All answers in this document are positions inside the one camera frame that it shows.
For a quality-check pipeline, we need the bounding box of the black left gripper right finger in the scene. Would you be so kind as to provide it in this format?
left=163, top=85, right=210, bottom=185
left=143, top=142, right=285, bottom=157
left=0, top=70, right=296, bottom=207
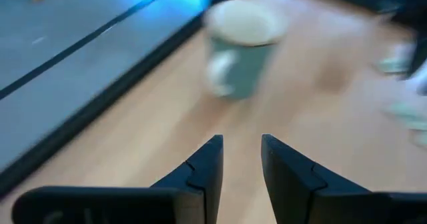
left=260, top=133, right=371, bottom=224

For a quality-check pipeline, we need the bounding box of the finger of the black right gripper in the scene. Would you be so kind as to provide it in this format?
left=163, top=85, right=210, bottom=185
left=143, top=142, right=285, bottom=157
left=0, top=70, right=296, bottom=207
left=407, top=29, right=427, bottom=81

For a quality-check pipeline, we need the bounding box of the teal ceramic mug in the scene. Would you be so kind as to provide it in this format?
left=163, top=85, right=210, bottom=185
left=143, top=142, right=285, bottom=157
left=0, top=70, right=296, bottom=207
left=203, top=0, right=290, bottom=100

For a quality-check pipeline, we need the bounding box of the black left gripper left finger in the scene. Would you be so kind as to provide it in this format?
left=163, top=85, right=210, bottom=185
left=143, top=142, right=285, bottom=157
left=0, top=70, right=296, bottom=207
left=149, top=134, right=225, bottom=224

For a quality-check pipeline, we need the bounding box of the pale green Stevia packet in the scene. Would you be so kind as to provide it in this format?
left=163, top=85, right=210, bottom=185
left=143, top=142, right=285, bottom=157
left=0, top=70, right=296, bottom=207
left=383, top=102, right=427, bottom=131
left=375, top=43, right=416, bottom=77

